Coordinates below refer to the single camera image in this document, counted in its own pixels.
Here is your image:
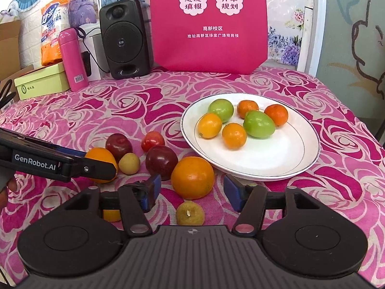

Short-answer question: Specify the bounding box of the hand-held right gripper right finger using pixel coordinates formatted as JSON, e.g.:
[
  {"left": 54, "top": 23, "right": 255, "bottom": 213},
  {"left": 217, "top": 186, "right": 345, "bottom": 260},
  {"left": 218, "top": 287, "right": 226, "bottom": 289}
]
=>
[{"left": 223, "top": 174, "right": 325, "bottom": 238}]

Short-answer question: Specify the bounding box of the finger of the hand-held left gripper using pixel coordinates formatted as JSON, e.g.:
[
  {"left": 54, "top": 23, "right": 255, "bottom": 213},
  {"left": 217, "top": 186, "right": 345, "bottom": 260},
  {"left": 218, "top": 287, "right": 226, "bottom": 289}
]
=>
[
  {"left": 56, "top": 146, "right": 88, "bottom": 158},
  {"left": 59, "top": 157, "right": 118, "bottom": 182}
]

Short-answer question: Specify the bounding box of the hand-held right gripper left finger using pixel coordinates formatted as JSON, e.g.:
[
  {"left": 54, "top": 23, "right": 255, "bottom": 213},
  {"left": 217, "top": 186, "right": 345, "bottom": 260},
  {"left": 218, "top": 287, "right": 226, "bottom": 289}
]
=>
[{"left": 60, "top": 175, "right": 162, "bottom": 238}]

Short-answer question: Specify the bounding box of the orange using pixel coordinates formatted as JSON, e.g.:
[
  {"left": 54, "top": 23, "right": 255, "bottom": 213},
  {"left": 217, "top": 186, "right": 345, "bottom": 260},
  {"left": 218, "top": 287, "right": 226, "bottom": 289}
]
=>
[
  {"left": 171, "top": 157, "right": 215, "bottom": 200},
  {"left": 222, "top": 122, "right": 248, "bottom": 149},
  {"left": 85, "top": 147, "right": 118, "bottom": 184}
]

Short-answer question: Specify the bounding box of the dark red plum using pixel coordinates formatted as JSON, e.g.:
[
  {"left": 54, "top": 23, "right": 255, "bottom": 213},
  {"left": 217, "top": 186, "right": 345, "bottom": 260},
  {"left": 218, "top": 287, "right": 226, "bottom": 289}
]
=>
[
  {"left": 146, "top": 145, "right": 179, "bottom": 181},
  {"left": 105, "top": 133, "right": 133, "bottom": 163}
]

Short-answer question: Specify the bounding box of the small yellowish fruit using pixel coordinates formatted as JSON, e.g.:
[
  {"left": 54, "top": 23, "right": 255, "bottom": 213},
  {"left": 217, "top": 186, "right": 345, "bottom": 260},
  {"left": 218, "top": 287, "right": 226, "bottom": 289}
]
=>
[{"left": 118, "top": 153, "right": 141, "bottom": 175}]

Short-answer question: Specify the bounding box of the small khaki fruit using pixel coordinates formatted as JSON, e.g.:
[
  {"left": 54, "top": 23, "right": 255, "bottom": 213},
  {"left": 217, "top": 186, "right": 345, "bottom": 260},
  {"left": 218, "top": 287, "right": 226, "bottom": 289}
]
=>
[{"left": 176, "top": 202, "right": 205, "bottom": 226}]

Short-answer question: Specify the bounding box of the red apple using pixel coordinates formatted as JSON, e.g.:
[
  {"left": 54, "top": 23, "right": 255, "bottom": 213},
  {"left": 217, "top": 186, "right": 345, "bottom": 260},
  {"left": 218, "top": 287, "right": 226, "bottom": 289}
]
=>
[
  {"left": 141, "top": 131, "right": 165, "bottom": 152},
  {"left": 102, "top": 209, "right": 122, "bottom": 222}
]

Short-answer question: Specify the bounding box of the white plate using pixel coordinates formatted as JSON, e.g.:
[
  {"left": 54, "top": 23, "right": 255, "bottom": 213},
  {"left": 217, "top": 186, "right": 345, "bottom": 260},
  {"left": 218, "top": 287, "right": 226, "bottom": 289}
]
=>
[{"left": 180, "top": 93, "right": 321, "bottom": 181}]

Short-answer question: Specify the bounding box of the yellow-orange citrus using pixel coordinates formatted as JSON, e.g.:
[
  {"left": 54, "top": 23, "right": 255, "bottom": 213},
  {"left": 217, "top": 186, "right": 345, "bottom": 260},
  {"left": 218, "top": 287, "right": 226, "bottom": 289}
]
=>
[{"left": 198, "top": 113, "right": 223, "bottom": 139}]

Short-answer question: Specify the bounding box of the green apple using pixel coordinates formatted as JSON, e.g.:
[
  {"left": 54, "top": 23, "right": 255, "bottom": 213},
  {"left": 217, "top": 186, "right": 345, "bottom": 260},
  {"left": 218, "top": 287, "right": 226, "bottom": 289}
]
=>
[
  {"left": 208, "top": 99, "right": 234, "bottom": 123},
  {"left": 243, "top": 110, "right": 276, "bottom": 139}
]

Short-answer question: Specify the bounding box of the small mandarin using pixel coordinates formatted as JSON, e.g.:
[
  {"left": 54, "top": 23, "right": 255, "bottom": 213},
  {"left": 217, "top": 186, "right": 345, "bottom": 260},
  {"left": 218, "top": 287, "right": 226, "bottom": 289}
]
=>
[{"left": 237, "top": 100, "right": 259, "bottom": 119}]

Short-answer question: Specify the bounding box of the dark orange mandarin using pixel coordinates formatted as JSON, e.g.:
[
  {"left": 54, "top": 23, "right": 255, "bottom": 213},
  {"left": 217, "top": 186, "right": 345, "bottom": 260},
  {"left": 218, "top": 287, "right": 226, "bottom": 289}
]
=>
[{"left": 264, "top": 104, "right": 289, "bottom": 127}]

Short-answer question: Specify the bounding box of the person's left hand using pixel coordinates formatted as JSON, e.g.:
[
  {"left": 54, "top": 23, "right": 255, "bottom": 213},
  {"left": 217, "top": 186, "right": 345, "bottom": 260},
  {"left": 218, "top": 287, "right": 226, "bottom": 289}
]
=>
[{"left": 0, "top": 171, "right": 18, "bottom": 214}]

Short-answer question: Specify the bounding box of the pink rose tablecloth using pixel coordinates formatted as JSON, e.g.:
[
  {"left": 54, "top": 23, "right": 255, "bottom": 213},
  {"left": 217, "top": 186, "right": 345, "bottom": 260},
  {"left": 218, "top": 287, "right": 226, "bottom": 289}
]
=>
[{"left": 0, "top": 59, "right": 385, "bottom": 286}]

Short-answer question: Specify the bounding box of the light green box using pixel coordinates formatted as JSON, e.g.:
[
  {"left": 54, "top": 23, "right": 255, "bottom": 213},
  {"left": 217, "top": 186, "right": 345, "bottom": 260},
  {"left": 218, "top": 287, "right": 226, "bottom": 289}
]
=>
[{"left": 14, "top": 62, "right": 71, "bottom": 100}]

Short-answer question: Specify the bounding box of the pink thermos bottle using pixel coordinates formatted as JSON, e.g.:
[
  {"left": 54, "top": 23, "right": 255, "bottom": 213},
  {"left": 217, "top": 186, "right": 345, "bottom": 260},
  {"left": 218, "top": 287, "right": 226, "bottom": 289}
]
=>
[{"left": 58, "top": 28, "right": 89, "bottom": 92}]

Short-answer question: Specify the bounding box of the white box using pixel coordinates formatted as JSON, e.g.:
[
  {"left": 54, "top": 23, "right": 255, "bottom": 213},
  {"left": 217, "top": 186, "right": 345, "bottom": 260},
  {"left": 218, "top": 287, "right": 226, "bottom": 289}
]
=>
[{"left": 80, "top": 30, "right": 104, "bottom": 82}]

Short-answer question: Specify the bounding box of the brown cardboard box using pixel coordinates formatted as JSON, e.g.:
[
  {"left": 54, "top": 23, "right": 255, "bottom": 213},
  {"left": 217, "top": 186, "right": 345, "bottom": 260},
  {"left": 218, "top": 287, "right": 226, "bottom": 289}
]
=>
[{"left": 0, "top": 20, "right": 34, "bottom": 88}]

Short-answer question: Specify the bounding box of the black speaker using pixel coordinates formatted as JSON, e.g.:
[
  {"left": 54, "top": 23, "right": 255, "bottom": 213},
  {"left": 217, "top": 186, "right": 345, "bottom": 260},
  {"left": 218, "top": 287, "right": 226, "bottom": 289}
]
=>
[{"left": 99, "top": 0, "right": 154, "bottom": 80}]

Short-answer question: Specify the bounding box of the orange paper cup package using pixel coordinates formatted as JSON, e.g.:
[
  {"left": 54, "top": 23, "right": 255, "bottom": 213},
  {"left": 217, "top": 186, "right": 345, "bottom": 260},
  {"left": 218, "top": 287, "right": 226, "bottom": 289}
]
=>
[{"left": 40, "top": 0, "right": 73, "bottom": 67}]

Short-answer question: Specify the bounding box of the pink tote bag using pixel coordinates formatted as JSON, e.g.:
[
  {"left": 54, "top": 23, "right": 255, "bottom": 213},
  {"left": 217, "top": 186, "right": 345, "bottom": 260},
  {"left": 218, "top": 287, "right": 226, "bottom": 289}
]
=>
[{"left": 149, "top": 0, "right": 269, "bottom": 75}]

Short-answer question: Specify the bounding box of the frosted glass door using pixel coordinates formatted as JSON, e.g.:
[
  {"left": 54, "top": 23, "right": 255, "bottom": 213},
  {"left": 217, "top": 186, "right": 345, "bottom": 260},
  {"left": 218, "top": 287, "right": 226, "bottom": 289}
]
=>
[{"left": 316, "top": 0, "right": 385, "bottom": 97}]

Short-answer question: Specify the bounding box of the black cable bundle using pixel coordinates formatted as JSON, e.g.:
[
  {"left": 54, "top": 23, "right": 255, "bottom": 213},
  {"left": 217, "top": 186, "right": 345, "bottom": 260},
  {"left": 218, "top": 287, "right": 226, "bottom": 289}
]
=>
[{"left": 0, "top": 79, "right": 16, "bottom": 109}]

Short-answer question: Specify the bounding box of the bedding wall poster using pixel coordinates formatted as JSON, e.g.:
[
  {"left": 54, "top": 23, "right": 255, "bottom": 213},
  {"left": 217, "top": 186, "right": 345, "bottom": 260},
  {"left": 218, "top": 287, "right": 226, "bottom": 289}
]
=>
[{"left": 69, "top": 0, "right": 151, "bottom": 25}]

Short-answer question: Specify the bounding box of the floral wall sticker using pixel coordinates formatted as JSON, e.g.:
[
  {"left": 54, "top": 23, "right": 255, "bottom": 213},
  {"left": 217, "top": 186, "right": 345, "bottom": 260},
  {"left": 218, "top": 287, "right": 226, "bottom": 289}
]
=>
[{"left": 268, "top": 0, "right": 305, "bottom": 66}]

